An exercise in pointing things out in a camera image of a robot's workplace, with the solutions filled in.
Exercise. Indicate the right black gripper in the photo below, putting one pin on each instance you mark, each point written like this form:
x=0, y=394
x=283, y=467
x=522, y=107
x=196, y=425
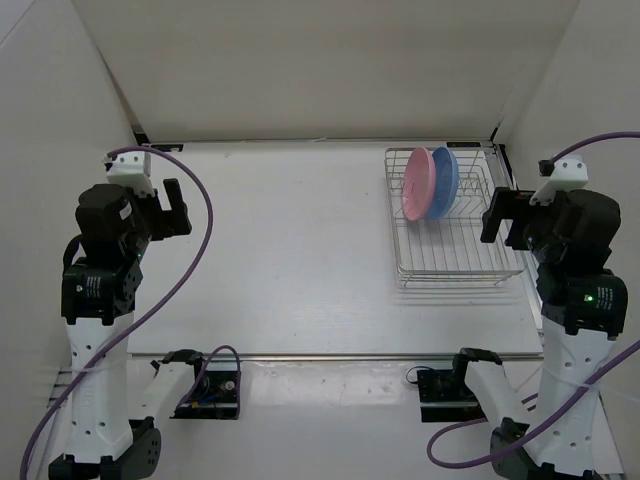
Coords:
x=508, y=204

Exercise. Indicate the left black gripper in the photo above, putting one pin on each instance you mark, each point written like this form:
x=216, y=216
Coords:
x=169, y=222

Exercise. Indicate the blue plate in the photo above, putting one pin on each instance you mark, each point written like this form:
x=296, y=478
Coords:
x=447, y=180

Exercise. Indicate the pink plate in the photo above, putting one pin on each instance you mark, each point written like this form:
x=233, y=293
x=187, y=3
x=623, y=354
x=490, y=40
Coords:
x=419, y=184

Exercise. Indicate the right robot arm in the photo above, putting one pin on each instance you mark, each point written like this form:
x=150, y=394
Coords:
x=583, y=311

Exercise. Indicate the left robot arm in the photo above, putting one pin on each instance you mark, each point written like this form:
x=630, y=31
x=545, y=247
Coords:
x=110, y=437

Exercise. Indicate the wire dish rack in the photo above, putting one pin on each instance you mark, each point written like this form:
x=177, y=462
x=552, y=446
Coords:
x=448, y=252

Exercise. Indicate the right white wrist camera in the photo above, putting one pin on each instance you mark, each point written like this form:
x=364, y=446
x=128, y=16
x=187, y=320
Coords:
x=566, y=174

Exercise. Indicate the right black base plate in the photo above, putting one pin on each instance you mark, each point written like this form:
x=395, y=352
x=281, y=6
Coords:
x=443, y=397

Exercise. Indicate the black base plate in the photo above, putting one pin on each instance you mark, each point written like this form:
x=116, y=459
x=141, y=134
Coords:
x=443, y=397
x=216, y=398

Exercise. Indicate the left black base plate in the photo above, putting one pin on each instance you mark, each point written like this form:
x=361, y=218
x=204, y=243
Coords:
x=216, y=398

